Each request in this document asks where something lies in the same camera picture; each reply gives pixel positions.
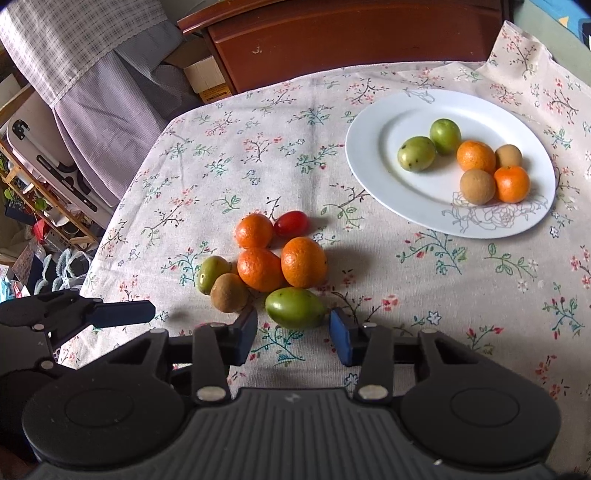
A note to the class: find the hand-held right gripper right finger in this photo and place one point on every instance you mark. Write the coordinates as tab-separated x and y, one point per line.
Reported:
340	339

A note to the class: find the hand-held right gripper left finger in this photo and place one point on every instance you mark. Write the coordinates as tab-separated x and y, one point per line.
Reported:
247	332

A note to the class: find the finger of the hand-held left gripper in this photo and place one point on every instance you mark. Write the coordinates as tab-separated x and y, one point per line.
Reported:
124	314

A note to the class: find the brown kiwi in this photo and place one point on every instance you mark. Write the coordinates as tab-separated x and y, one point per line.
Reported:
478	186
509	156
229	292

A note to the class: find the orange mandarin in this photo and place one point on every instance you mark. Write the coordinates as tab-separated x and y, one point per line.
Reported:
259	269
476	156
254	230
511	183
304	261

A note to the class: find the red cherry tomato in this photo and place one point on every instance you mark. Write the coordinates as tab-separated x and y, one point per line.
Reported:
291	222

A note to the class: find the spotted green jujube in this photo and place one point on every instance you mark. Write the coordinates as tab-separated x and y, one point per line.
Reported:
416	153

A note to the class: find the white oval plate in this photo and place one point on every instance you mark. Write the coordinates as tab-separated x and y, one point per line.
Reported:
392	138

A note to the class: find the fluffy blue grey slipper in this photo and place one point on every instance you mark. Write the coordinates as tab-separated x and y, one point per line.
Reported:
76	265
51	272

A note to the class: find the wooden rack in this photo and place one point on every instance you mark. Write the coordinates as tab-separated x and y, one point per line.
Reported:
69	217

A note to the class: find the floral tablecloth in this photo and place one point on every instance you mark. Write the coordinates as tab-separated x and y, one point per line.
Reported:
277	161

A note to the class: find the white folding table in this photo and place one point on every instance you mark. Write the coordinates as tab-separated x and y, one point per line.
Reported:
41	138

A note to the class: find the purple checkered cloth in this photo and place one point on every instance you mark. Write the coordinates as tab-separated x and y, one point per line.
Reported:
106	115

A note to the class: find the open cardboard box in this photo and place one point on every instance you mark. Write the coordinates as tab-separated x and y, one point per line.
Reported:
205	76

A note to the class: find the dark wooden cabinet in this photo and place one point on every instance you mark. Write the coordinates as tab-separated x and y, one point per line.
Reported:
346	41

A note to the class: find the pale green bed sheet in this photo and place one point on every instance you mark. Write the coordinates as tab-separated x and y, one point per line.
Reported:
535	18

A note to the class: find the blue bedding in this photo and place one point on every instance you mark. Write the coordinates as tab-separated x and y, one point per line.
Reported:
579	18

